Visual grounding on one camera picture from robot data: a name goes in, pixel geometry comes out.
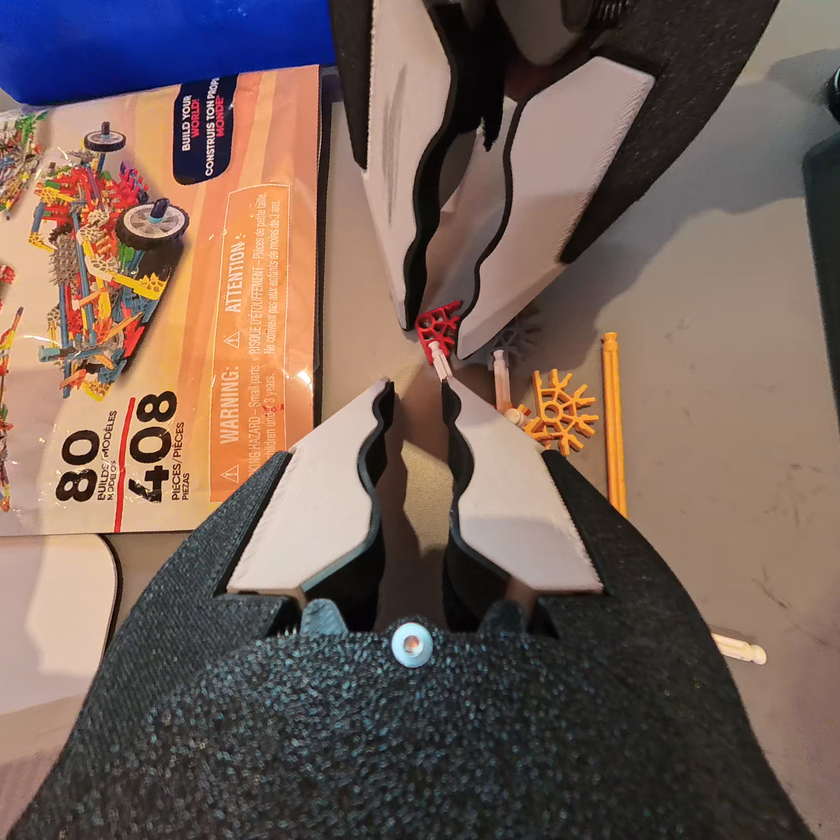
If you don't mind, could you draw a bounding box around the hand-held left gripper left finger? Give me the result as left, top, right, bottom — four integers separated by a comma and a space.
226, 379, 396, 597

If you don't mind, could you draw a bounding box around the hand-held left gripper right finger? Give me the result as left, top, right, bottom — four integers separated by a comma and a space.
441, 379, 605, 598

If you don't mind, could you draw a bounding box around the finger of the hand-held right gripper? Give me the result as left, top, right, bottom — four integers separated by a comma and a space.
456, 54, 657, 361
363, 0, 462, 329

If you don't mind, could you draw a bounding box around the yellow half-round connector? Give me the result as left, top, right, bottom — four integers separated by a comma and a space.
529, 368, 600, 455

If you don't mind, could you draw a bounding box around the long yellow toy rod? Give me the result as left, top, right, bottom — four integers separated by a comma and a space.
602, 332, 629, 519

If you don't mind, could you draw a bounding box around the grey snowflake connector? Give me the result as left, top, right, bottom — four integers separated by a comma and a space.
489, 308, 545, 361

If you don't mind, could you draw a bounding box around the red corner connector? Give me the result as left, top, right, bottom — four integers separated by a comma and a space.
414, 300, 463, 366

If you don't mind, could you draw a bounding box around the colourful construction toy bag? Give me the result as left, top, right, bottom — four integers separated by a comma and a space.
0, 63, 330, 537

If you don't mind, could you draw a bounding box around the blue plastic bin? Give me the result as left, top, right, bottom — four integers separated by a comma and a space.
0, 0, 342, 107

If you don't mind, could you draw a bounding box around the short white toy rod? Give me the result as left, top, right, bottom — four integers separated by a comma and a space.
710, 630, 768, 666

